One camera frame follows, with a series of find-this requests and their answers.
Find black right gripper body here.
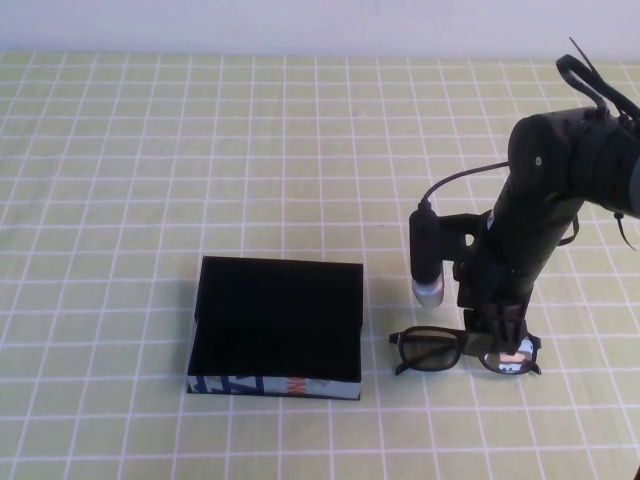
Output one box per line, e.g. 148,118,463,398
453,212,576,314

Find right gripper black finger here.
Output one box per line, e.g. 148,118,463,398
494,302,530,354
462,304,496,357

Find black framed glasses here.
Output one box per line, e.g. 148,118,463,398
388,325,545,377

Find black printed glasses case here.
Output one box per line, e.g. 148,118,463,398
186,255,365,403

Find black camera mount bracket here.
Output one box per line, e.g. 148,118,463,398
437,212,496,264

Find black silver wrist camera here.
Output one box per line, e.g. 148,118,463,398
409,202,446,309

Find thin black camera cable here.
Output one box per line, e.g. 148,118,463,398
417,160,509,209

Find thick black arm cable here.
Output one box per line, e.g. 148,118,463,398
555,52,640,131

